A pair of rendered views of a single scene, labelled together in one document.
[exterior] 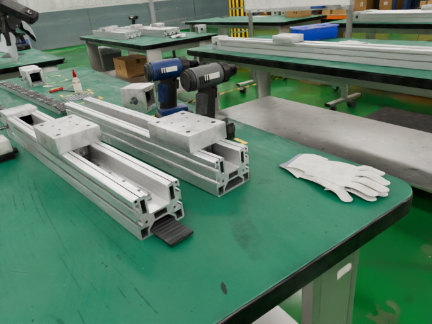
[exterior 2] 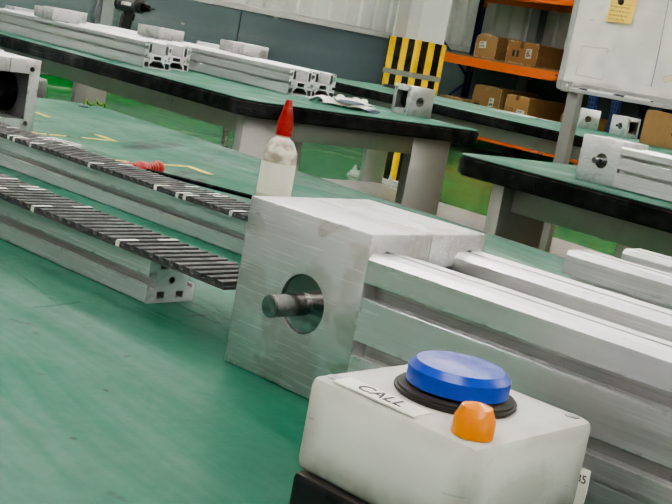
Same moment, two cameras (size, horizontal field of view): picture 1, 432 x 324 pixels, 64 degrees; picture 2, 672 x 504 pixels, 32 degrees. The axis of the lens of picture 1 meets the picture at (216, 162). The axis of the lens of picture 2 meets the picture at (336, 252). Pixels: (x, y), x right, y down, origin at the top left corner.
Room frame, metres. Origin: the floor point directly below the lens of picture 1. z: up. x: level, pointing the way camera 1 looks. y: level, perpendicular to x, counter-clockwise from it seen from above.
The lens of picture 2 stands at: (0.56, 0.77, 0.96)
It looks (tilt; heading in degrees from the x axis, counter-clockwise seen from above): 10 degrees down; 351
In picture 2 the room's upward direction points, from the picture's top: 10 degrees clockwise
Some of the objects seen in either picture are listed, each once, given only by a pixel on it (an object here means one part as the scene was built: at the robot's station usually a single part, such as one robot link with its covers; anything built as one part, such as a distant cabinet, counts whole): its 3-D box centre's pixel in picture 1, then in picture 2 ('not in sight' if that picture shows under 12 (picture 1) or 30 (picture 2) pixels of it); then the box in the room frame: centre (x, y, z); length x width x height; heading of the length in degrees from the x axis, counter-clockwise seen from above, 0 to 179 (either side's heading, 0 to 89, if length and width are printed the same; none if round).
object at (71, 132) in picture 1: (68, 137); not in sight; (0.85, 0.37, 0.87); 0.16 x 0.11 x 0.07; 40
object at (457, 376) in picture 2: not in sight; (456, 387); (0.98, 0.65, 0.84); 0.04 x 0.04 x 0.02
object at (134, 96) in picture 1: (137, 98); not in sight; (1.36, 0.28, 0.83); 0.11 x 0.10 x 0.10; 155
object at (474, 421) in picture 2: not in sight; (475, 418); (0.93, 0.65, 0.85); 0.02 x 0.02 x 0.01
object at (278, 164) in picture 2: (76, 81); (280, 154); (1.78, 0.66, 0.84); 0.04 x 0.04 x 0.12
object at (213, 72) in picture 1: (216, 101); not in sight; (0.98, -0.02, 0.89); 0.20 x 0.08 x 0.22; 126
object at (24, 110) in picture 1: (18, 123); (341, 298); (1.18, 0.67, 0.83); 0.12 x 0.09 x 0.10; 130
